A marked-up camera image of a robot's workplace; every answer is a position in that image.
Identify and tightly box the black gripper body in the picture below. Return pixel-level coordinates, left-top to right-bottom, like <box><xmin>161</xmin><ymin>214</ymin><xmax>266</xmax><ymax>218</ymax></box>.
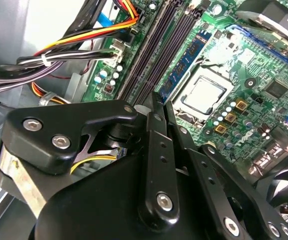
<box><xmin>30</xmin><ymin>149</ymin><xmax>224</xmax><ymax>240</ymax></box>

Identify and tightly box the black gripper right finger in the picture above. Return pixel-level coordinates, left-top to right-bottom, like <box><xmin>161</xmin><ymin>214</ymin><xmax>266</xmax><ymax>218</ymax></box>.
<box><xmin>165</xmin><ymin>101</ymin><xmax>288</xmax><ymax>240</ymax></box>

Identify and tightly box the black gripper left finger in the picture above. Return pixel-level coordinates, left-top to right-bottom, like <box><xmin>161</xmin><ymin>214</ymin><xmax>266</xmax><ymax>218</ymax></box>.
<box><xmin>0</xmin><ymin>91</ymin><xmax>181</xmax><ymax>227</ymax></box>

